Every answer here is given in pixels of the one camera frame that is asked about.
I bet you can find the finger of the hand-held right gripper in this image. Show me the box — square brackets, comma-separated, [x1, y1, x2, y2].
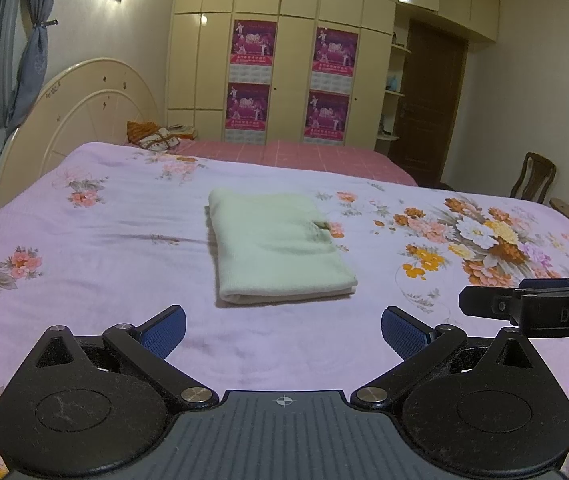
[517, 276, 569, 291]
[459, 285, 518, 318]

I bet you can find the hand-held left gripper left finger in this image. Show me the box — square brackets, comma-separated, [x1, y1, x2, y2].
[14, 305, 218, 409]

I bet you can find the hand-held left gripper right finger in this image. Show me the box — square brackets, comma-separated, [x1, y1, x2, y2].
[351, 306, 555, 407]

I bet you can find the light green sweater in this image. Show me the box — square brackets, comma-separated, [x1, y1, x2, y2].
[207, 188, 358, 307]

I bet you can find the wooden chair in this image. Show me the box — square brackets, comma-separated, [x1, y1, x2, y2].
[509, 152, 558, 204]

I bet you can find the purple floral bedsheet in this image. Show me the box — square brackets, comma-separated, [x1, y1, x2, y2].
[0, 141, 569, 480]

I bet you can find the orange patterned pillow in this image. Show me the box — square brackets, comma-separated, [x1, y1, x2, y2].
[125, 120, 181, 152]

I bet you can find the brown wooden door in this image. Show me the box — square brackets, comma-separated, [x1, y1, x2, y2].
[397, 19, 468, 187]

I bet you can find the pink checked bedspread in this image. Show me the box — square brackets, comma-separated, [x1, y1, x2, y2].
[124, 139, 418, 186]

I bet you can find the cream corner shelf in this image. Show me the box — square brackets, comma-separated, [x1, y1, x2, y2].
[375, 30, 412, 153]

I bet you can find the cream round headboard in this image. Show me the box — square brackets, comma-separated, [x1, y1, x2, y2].
[0, 58, 160, 216]

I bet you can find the cream wardrobe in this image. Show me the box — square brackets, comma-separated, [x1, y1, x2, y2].
[167, 0, 500, 148]

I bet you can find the grey blue curtain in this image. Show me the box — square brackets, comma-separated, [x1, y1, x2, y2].
[2, 0, 60, 131]

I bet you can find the magenta wall poster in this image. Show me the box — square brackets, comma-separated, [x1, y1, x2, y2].
[313, 26, 359, 92]
[229, 20, 278, 82]
[305, 91, 350, 145]
[225, 82, 270, 142]

